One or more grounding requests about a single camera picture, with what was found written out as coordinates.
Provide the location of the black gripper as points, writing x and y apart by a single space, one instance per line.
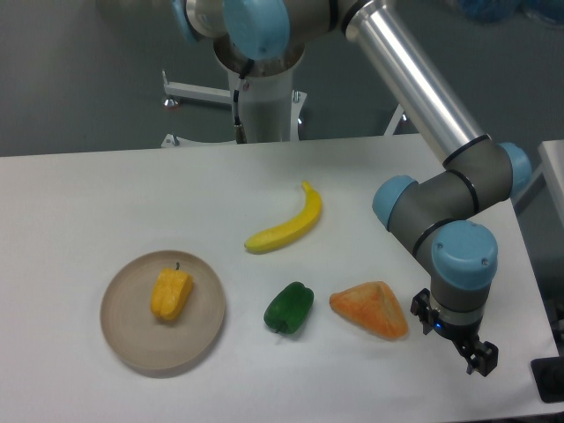
462 328

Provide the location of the yellow toy pepper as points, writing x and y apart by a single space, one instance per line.
172 288

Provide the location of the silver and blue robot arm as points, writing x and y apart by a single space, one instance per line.
260 42

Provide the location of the green toy pepper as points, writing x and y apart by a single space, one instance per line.
289 309

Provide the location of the beige round plate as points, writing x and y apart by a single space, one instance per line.
155 347

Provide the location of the orange triangular toy bread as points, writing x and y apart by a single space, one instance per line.
374 307

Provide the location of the black device at table edge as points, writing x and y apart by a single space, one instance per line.
548 376

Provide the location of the yellow toy banana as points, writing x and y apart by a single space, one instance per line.
292 230

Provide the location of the white side table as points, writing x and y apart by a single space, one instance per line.
549 174

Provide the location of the blue plastic bag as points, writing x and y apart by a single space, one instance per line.
544 13

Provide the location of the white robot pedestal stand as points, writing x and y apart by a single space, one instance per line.
324 90

